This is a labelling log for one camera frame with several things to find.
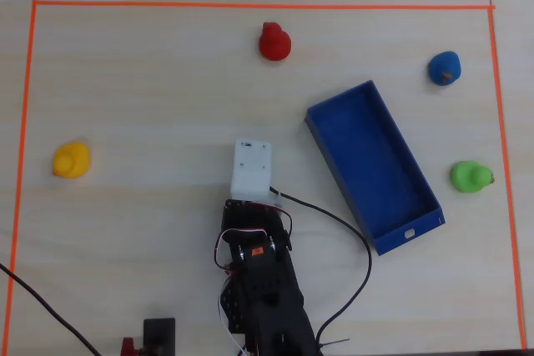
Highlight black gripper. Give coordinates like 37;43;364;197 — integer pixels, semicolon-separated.
220;198;294;249

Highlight blue rubber duck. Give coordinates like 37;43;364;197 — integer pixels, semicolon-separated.
427;51;462;86

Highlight blue rectangular plastic box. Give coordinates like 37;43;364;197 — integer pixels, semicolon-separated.
305;79;446;257

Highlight red rubber duck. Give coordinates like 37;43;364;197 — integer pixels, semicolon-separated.
259;21;292;61

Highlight yellow rubber duck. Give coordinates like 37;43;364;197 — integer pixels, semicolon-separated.
52;141;91;179

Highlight green rubber duck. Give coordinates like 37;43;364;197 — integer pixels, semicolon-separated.
451;160;496;194

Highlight black table clamp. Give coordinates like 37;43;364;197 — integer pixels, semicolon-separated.
142;317;177;356

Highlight orange tape boundary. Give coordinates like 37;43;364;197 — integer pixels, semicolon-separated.
2;0;527;351

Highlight red white servo wires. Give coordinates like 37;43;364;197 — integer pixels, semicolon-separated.
214;201;294;356

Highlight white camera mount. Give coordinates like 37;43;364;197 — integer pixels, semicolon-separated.
229;138;283;207

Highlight black camera cable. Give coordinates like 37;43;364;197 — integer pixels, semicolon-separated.
269;186;373;347

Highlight thick black cable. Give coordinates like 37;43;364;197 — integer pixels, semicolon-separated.
0;263;103;356

